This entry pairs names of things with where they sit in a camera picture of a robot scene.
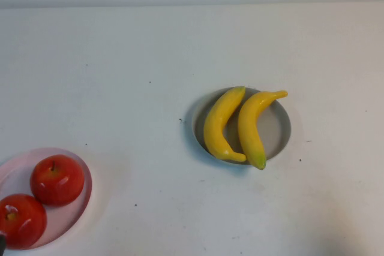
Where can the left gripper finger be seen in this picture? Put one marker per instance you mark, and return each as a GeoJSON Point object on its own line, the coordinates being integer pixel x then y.
{"type": "Point", "coordinates": [1, 242]}

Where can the red apple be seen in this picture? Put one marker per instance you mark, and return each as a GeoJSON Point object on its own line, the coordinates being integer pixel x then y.
{"type": "Point", "coordinates": [21, 223]}
{"type": "Point", "coordinates": [57, 181]}

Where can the yellow banana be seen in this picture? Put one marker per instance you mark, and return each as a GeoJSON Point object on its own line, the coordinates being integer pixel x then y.
{"type": "Point", "coordinates": [250, 130]}
{"type": "Point", "coordinates": [219, 124]}

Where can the pink round plate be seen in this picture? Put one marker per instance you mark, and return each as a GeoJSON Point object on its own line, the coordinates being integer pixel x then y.
{"type": "Point", "coordinates": [75, 208]}

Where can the grey-blue round plate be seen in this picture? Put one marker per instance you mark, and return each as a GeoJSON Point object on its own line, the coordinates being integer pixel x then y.
{"type": "Point", "coordinates": [276, 130]}

